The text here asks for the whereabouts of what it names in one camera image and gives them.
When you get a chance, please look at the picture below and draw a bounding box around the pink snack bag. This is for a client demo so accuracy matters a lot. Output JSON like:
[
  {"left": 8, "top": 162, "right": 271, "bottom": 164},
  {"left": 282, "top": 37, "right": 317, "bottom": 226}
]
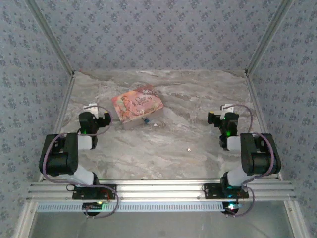
[{"left": 111, "top": 84, "right": 165, "bottom": 130}]

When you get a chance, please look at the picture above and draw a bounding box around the left black controller board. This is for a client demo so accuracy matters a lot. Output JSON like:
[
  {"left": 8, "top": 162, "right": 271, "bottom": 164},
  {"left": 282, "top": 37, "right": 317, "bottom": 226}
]
[{"left": 82, "top": 202, "right": 104, "bottom": 211}]

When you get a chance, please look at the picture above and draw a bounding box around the black controller board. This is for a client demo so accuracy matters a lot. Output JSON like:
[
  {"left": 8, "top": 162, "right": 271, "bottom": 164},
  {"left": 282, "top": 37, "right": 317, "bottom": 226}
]
[
  {"left": 82, "top": 202, "right": 104, "bottom": 211},
  {"left": 222, "top": 202, "right": 242, "bottom": 214}
]

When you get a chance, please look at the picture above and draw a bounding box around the right black controller board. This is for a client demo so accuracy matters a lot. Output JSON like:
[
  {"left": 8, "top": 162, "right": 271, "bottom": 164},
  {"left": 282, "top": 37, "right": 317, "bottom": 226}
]
[{"left": 222, "top": 202, "right": 242, "bottom": 214}]

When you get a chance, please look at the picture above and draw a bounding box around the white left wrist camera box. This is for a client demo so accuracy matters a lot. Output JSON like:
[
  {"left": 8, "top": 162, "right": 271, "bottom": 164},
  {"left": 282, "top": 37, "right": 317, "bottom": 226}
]
[{"left": 83, "top": 103, "right": 99, "bottom": 115}]

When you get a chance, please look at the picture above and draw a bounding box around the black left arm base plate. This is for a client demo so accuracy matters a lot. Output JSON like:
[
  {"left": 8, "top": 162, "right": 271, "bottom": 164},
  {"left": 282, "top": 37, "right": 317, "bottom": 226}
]
[{"left": 72, "top": 184, "right": 117, "bottom": 200}]

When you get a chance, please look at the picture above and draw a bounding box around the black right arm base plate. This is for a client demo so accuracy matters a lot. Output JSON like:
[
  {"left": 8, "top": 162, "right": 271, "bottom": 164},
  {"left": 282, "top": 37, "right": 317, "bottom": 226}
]
[{"left": 202, "top": 183, "right": 250, "bottom": 199}]

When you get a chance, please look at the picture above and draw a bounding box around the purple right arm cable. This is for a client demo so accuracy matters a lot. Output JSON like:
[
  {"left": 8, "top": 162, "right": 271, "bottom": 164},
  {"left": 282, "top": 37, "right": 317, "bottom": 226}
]
[{"left": 224, "top": 104, "right": 276, "bottom": 219}]

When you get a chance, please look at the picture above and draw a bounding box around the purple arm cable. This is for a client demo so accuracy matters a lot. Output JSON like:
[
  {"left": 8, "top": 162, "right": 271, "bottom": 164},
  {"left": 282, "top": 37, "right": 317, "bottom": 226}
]
[
  {"left": 39, "top": 105, "right": 120, "bottom": 219},
  {"left": 224, "top": 104, "right": 276, "bottom": 219}
]

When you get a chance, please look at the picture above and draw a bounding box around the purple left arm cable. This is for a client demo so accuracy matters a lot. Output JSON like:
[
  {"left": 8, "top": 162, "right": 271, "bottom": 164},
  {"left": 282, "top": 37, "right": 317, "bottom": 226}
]
[{"left": 39, "top": 105, "right": 120, "bottom": 219}]

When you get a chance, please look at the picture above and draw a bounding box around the aluminium mounting rail beam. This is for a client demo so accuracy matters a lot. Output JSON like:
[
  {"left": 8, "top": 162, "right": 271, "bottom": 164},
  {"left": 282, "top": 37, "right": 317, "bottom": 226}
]
[{"left": 26, "top": 180, "right": 297, "bottom": 202}]

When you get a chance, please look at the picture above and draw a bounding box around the aluminium frame post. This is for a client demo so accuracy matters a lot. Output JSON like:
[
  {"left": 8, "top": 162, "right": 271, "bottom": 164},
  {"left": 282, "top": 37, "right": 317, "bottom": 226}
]
[
  {"left": 245, "top": 0, "right": 295, "bottom": 75},
  {"left": 24, "top": 0, "right": 76, "bottom": 76}
]

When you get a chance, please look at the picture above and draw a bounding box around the grey slotted cable duct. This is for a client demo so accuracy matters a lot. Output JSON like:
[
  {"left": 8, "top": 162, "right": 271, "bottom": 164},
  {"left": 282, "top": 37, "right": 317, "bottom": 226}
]
[{"left": 36, "top": 201, "right": 225, "bottom": 213}]

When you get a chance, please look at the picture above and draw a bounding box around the aluminium frame leg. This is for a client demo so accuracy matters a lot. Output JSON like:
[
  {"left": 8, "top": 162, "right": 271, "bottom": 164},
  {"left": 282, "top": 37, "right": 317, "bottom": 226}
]
[
  {"left": 13, "top": 200, "right": 38, "bottom": 238},
  {"left": 283, "top": 200, "right": 311, "bottom": 238}
]

